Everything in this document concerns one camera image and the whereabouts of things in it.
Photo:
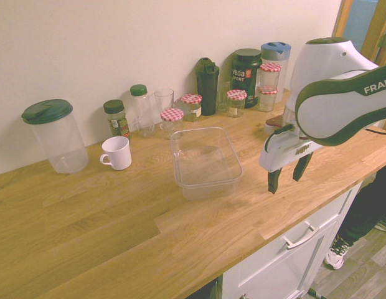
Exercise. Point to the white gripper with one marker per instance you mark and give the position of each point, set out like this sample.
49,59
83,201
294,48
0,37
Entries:
280,152

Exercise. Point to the white sneaker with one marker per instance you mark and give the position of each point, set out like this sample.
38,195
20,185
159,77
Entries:
336,253

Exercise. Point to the red white cereal cup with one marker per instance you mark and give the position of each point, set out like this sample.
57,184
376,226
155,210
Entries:
274,122

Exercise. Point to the empty jar red checkered lid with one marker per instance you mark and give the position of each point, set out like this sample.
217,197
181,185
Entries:
236,102
172,115
267,101
269,76

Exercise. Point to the white ceramic mug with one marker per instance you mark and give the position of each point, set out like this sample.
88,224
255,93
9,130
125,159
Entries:
118,154

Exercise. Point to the short clear drinking glass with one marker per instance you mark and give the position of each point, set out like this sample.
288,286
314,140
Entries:
223,96

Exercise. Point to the large clear canister green lid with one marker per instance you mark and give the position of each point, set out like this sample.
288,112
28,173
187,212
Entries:
60,140

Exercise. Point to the wooden door frame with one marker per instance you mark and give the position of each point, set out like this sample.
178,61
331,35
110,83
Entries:
384,28

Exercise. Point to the clear rectangular plastic container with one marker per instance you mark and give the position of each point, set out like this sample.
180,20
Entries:
208,165

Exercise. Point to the tall clear drinking glass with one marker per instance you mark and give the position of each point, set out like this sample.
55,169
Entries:
164,98

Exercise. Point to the dark green shaker bottle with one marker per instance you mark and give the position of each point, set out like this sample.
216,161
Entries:
207,87

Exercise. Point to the labelled jar red checkered lid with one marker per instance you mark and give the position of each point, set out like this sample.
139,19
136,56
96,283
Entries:
192,107

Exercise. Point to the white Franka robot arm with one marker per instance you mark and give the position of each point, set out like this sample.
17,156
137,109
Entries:
323,102

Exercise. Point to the clear pitcher blue lid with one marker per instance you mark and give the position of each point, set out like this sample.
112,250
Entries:
278,53

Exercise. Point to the spice jar dark green lid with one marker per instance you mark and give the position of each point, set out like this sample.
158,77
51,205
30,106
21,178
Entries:
117,120

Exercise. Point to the dark Vega Sport tub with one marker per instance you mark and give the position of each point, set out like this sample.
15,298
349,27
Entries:
246,78

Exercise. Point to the dark trouser leg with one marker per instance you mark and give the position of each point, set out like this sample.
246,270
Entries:
367,205

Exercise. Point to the clear bottle green cap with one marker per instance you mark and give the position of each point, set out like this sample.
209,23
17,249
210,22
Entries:
142,112

